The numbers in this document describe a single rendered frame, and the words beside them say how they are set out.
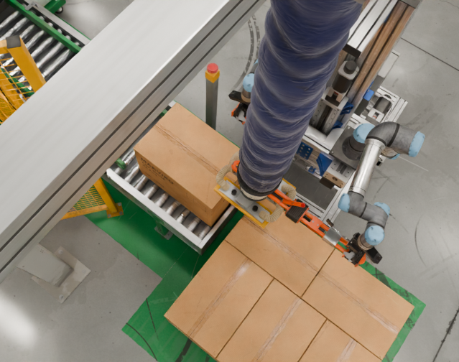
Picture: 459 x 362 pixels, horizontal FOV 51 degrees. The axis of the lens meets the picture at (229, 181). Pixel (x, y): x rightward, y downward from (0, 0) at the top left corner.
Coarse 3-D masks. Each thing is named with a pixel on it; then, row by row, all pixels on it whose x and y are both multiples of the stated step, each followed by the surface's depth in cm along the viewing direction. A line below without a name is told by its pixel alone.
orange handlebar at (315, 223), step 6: (234, 162) 249; (234, 168) 248; (276, 192) 246; (276, 198) 244; (288, 198) 244; (282, 204) 243; (312, 216) 242; (306, 222) 240; (312, 222) 240; (318, 222) 240; (312, 228) 239; (324, 228) 240; (318, 234) 240; (324, 234) 239; (342, 240) 238; (336, 246) 237; (342, 252) 237
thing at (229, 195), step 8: (232, 184) 257; (224, 192) 256; (232, 192) 253; (240, 192) 256; (232, 200) 255; (240, 208) 254; (248, 208) 253; (256, 208) 251; (264, 208) 254; (248, 216) 253; (256, 216) 252; (264, 224) 251
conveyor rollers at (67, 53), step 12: (12, 12) 361; (0, 24) 356; (24, 24) 362; (36, 24) 359; (0, 36) 353; (24, 36) 356; (36, 36) 355; (36, 48) 351; (60, 48) 354; (12, 60) 348; (48, 60) 351; (60, 60) 349; (12, 72) 344; (48, 72) 346; (12, 84) 340; (24, 96) 339; (132, 156) 326; (120, 168) 323; (144, 180) 321; (156, 204) 315; (180, 204) 319; (180, 216) 313; (192, 228) 311; (204, 228) 312
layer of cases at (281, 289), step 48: (240, 240) 311; (288, 240) 312; (192, 288) 299; (240, 288) 300; (288, 288) 302; (336, 288) 303; (384, 288) 305; (192, 336) 289; (240, 336) 290; (288, 336) 292; (336, 336) 293; (384, 336) 295
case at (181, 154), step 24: (168, 120) 292; (192, 120) 293; (144, 144) 286; (168, 144) 287; (192, 144) 288; (216, 144) 288; (144, 168) 306; (168, 168) 282; (192, 168) 282; (216, 168) 283; (168, 192) 316; (192, 192) 277; (216, 192) 278; (216, 216) 303
